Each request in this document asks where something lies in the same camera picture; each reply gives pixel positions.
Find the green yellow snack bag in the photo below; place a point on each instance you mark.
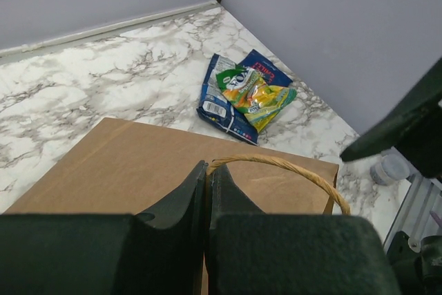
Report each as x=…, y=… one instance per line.
x=248, y=92

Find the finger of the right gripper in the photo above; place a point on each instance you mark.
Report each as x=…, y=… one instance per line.
x=413, y=127

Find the dark blue chilli snack bag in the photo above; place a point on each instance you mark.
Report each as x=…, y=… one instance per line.
x=270, y=73

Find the brown paper bag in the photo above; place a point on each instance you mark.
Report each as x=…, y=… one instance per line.
x=123, y=167

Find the blue white snack bag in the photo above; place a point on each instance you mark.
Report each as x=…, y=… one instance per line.
x=218, y=111

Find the small clear plastic cup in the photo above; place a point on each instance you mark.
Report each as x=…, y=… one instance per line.
x=389, y=169

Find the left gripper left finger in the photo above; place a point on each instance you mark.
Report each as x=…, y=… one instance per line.
x=156, y=251

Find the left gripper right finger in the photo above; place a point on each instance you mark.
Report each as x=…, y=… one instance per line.
x=251, y=252

